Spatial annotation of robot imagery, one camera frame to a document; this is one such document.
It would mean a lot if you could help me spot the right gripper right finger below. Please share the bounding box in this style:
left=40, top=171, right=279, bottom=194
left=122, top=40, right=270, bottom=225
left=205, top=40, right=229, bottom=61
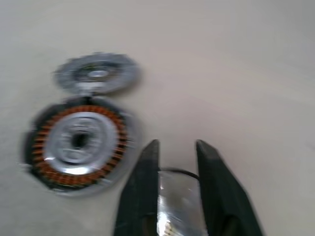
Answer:
left=196, top=139, right=266, bottom=236

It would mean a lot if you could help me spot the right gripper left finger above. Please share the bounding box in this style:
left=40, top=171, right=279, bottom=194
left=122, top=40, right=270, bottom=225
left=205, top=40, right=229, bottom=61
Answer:
left=112, top=139, right=160, bottom=236

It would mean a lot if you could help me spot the round metal motor stator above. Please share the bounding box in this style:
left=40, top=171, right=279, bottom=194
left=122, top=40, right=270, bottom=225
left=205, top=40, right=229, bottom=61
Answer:
left=144, top=167, right=228, bottom=236

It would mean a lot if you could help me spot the grey metal round cover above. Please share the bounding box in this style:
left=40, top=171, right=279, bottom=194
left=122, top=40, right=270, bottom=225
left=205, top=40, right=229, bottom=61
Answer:
left=52, top=52, right=143, bottom=96

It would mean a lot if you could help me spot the motor stator with copper windings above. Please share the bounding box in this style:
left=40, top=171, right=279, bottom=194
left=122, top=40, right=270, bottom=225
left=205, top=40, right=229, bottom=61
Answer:
left=18, top=95, right=144, bottom=199

